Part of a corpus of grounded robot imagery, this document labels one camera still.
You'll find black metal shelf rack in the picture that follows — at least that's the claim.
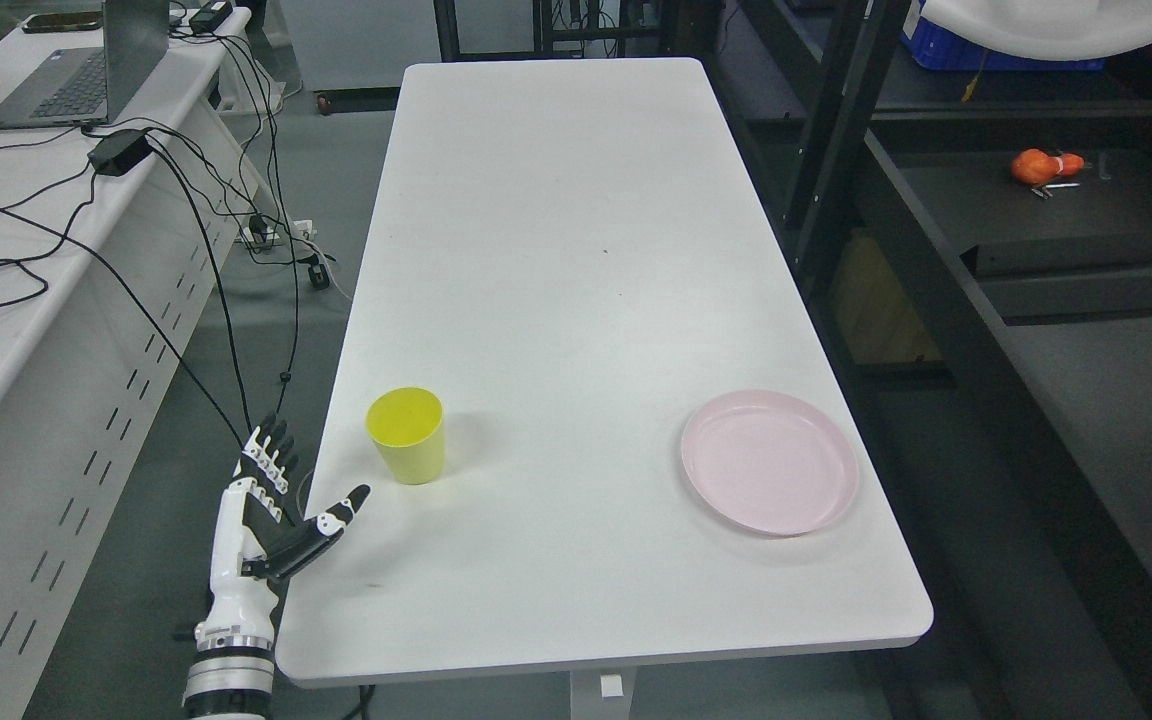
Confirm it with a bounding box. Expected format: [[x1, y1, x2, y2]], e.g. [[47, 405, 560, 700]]
[[676, 1, 1152, 719]]

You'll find black power adapter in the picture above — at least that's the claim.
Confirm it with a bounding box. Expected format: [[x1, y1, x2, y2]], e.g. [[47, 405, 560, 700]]
[[88, 129, 152, 177]]

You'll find grey laptop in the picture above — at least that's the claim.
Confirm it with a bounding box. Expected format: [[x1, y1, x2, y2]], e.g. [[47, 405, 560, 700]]
[[0, 1, 170, 129]]

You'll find orange toy object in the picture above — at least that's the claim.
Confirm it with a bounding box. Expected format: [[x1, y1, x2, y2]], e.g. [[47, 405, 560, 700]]
[[1009, 149, 1085, 188]]

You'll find black power cable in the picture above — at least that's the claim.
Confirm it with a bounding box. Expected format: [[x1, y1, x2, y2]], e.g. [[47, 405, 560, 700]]
[[0, 126, 257, 450]]

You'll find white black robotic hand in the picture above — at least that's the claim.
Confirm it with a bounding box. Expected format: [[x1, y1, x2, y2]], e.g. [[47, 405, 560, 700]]
[[195, 414, 371, 651]]

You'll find white side desk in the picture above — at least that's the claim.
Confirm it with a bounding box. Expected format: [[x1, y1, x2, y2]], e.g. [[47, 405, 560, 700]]
[[0, 31, 237, 719]]

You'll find black smartphone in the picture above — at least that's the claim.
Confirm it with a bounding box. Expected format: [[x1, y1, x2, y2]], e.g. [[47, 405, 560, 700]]
[[20, 10, 104, 35]]

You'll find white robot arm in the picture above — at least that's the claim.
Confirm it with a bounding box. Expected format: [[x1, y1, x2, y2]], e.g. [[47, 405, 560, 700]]
[[180, 635, 275, 719]]

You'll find pink plastic plate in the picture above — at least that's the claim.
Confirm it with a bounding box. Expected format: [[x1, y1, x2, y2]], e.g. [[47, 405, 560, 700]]
[[680, 389, 861, 537]]

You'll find white power strip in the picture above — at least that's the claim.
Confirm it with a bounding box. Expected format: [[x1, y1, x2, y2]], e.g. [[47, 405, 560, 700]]
[[236, 214, 317, 252]]

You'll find yellow plastic cup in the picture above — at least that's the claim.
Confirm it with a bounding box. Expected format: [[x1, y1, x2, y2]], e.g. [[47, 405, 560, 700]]
[[365, 387, 445, 486]]

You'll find white table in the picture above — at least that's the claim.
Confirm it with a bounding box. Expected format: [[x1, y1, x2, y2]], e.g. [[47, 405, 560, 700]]
[[276, 58, 934, 719]]

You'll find blue plastic crate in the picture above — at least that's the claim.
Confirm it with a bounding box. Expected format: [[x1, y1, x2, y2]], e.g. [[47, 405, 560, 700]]
[[901, 1, 1107, 71]]

